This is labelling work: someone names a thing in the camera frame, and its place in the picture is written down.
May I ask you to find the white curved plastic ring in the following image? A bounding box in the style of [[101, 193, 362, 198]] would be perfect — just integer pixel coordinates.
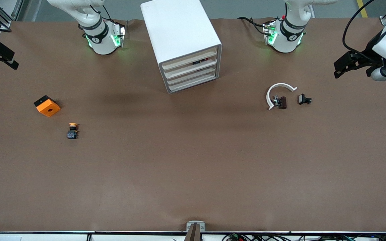
[[266, 83, 298, 110]]

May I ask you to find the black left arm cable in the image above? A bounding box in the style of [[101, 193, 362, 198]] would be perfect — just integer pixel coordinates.
[[342, 0, 386, 56]]

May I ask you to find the grey metal bracket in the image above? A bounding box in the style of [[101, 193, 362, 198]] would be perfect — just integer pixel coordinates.
[[186, 221, 205, 233]]

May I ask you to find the white table edge rail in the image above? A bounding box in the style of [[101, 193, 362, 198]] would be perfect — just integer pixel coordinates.
[[0, 231, 386, 241]]

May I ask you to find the black base cable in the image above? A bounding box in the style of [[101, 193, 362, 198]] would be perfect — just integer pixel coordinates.
[[237, 16, 268, 36]]

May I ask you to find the yellow capped push button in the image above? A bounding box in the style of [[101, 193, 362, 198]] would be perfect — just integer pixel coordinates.
[[67, 123, 79, 140]]

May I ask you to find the brown table cover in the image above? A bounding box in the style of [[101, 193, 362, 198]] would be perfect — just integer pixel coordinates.
[[0, 17, 386, 233]]

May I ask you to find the dark brown clip component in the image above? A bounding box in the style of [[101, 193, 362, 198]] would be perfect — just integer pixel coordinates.
[[272, 95, 287, 109]]

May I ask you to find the orange box with hole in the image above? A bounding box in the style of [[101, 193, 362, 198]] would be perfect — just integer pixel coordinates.
[[34, 95, 61, 117]]

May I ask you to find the dark camera pole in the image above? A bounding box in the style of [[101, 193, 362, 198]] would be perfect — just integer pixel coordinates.
[[184, 224, 202, 241]]

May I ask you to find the black cable bundle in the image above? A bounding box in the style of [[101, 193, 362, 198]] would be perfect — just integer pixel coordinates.
[[221, 233, 386, 241]]

